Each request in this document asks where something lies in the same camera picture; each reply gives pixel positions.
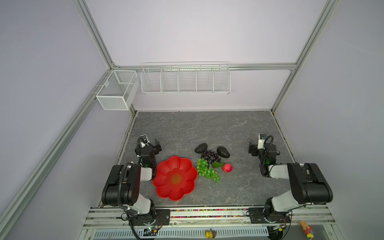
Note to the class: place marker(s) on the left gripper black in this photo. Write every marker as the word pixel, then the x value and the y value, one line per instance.
pixel 157 148

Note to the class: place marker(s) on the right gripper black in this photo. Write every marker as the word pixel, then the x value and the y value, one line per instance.
pixel 253 148

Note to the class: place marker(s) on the dark fake avocado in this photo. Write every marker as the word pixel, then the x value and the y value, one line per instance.
pixel 223 152
pixel 201 148

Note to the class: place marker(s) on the red fake peach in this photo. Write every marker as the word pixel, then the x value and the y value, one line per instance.
pixel 227 168

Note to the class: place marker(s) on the purple fake grape bunch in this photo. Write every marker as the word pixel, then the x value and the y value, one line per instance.
pixel 211 157

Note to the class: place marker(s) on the green fake grape bunch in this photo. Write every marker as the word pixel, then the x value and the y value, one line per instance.
pixel 204 170

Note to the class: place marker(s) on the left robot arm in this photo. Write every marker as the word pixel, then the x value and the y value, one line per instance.
pixel 122 188

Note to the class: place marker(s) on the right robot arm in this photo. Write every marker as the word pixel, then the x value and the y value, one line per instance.
pixel 307 183

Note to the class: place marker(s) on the red flower-shaped fruit bowl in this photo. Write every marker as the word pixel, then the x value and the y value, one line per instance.
pixel 175 178

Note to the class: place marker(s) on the white mesh box basket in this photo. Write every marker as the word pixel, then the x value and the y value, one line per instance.
pixel 118 91

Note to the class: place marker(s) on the small yellow round toy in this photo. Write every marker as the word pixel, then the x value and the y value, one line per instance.
pixel 210 234

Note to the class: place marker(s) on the orange toy figure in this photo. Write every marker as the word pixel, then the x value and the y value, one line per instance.
pixel 308 230

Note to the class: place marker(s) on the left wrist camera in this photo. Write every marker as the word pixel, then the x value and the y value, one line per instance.
pixel 143 141

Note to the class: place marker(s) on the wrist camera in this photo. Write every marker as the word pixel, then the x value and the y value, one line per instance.
pixel 261 140
pixel 143 141

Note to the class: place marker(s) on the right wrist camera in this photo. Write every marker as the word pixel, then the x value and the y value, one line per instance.
pixel 261 140

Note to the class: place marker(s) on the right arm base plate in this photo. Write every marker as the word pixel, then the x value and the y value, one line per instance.
pixel 259 215

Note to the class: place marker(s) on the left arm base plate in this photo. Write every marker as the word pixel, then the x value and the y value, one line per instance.
pixel 158 217

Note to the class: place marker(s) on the white wire wall basket long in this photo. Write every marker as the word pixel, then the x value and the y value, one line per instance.
pixel 186 78

